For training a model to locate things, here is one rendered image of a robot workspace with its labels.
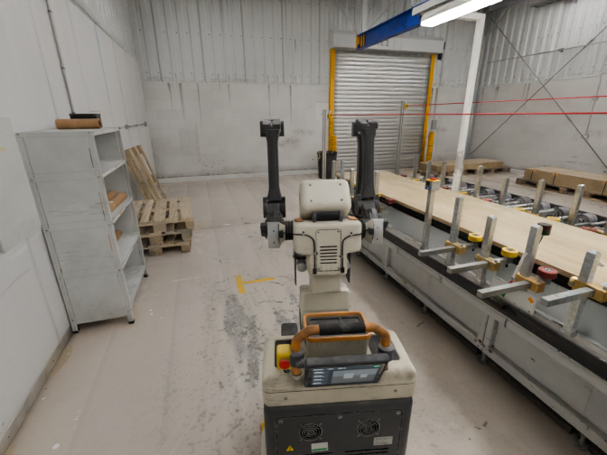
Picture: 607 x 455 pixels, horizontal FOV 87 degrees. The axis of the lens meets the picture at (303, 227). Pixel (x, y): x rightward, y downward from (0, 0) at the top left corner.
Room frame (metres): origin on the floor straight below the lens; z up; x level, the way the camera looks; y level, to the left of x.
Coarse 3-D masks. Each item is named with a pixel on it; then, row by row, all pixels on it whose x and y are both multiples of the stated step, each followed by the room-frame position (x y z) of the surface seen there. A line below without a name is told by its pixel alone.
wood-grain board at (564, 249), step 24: (384, 192) 3.14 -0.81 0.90; (408, 192) 3.13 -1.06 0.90; (456, 192) 3.11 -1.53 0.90; (432, 216) 2.37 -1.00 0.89; (480, 216) 2.33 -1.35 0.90; (504, 216) 2.33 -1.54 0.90; (528, 216) 2.32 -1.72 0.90; (504, 240) 1.83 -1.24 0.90; (552, 240) 1.82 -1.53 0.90; (576, 240) 1.82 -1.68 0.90; (600, 240) 1.82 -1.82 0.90; (552, 264) 1.50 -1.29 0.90; (576, 264) 1.50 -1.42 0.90
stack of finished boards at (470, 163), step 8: (464, 160) 9.77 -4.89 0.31; (472, 160) 9.76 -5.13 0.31; (480, 160) 9.74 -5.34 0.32; (488, 160) 9.73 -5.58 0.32; (424, 168) 9.16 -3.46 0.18; (432, 168) 8.85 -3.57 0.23; (440, 168) 8.72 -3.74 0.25; (448, 168) 8.80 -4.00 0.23; (464, 168) 8.98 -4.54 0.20; (472, 168) 9.08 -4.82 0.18
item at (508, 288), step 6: (522, 282) 1.39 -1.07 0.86; (528, 282) 1.39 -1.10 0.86; (546, 282) 1.41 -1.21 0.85; (486, 288) 1.33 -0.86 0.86; (492, 288) 1.33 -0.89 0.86; (498, 288) 1.33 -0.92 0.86; (504, 288) 1.33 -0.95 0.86; (510, 288) 1.34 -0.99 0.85; (516, 288) 1.35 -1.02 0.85; (522, 288) 1.36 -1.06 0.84; (528, 288) 1.37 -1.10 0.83; (480, 294) 1.30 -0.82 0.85; (486, 294) 1.29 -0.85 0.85; (492, 294) 1.31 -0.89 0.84; (498, 294) 1.32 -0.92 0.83
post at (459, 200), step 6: (456, 198) 1.92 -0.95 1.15; (462, 198) 1.90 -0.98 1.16; (456, 204) 1.91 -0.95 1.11; (462, 204) 1.90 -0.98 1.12; (456, 210) 1.90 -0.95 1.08; (456, 216) 1.89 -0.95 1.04; (456, 222) 1.89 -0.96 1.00; (456, 228) 1.90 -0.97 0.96; (450, 234) 1.92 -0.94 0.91; (456, 234) 1.90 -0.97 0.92; (450, 240) 1.91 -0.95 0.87; (456, 240) 1.90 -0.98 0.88; (450, 252) 1.90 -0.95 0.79; (450, 258) 1.89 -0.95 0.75
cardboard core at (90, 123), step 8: (56, 120) 2.67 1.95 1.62; (64, 120) 2.68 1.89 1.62; (72, 120) 2.70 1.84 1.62; (80, 120) 2.72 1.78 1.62; (88, 120) 2.73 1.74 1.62; (96, 120) 2.75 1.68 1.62; (64, 128) 2.68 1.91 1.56; (72, 128) 2.70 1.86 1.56; (80, 128) 2.72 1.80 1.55; (88, 128) 2.74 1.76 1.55; (96, 128) 2.76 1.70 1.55
